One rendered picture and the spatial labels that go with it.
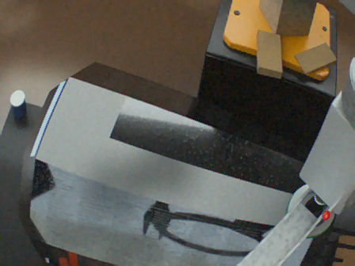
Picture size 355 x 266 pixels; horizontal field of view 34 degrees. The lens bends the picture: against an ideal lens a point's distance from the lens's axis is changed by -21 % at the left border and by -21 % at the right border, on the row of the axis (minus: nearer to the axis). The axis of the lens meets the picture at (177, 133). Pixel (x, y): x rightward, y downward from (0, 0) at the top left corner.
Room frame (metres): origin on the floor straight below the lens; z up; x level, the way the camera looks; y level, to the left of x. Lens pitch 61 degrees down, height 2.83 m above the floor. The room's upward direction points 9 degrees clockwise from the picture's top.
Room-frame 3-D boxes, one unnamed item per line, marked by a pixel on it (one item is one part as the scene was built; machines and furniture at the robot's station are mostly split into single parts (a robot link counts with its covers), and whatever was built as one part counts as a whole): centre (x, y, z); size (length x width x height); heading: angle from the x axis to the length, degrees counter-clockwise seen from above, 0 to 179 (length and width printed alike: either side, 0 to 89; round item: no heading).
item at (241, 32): (1.79, -0.39, 0.76); 0.49 x 0.49 x 0.05; 83
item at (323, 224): (0.86, -0.51, 0.89); 0.21 x 0.21 x 0.01
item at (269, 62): (1.55, -0.31, 0.81); 0.20 x 0.10 x 0.05; 1
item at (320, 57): (1.60, -0.53, 0.80); 0.20 x 0.10 x 0.05; 122
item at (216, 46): (1.79, -0.39, 0.37); 0.66 x 0.66 x 0.74; 83
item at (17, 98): (1.56, 0.86, 0.08); 0.10 x 0.10 x 0.13
